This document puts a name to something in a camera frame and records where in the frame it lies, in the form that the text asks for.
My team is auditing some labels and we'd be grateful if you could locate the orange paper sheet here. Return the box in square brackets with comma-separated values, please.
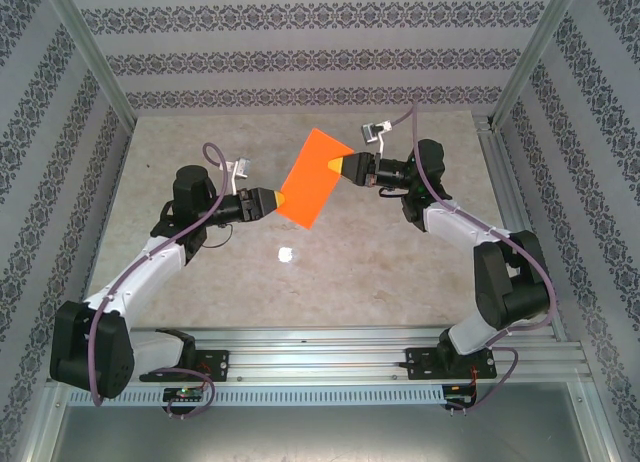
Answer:
[276, 127, 355, 229]

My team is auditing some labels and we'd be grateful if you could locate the grey metal panel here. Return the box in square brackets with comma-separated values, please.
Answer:
[47, 404, 611, 462]

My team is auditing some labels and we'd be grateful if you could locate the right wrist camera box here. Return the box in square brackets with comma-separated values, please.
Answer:
[361, 123, 394, 144]

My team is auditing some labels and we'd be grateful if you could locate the aluminium side rail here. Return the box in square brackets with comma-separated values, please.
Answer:
[472, 114, 569, 343]

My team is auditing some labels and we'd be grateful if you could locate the aluminium frame post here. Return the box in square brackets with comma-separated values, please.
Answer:
[14, 381, 69, 462]
[569, 381, 626, 462]
[40, 0, 139, 131]
[489, 0, 586, 131]

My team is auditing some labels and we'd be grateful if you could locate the aluminium mounting rail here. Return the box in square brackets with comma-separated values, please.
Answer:
[47, 325, 587, 384]

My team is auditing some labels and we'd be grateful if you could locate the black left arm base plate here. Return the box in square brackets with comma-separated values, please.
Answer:
[138, 349, 231, 383]

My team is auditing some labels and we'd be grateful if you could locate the slotted grey cable duct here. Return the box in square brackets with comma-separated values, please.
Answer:
[66, 385, 447, 407]

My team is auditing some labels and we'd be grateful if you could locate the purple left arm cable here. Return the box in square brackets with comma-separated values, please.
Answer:
[87, 142, 226, 421]

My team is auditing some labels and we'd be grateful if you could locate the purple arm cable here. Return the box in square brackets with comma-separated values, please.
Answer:
[87, 142, 226, 421]
[387, 101, 559, 416]

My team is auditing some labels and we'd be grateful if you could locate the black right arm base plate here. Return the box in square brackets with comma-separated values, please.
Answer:
[404, 346, 501, 382]

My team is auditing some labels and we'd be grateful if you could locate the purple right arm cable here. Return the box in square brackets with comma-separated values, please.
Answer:
[387, 101, 559, 416]

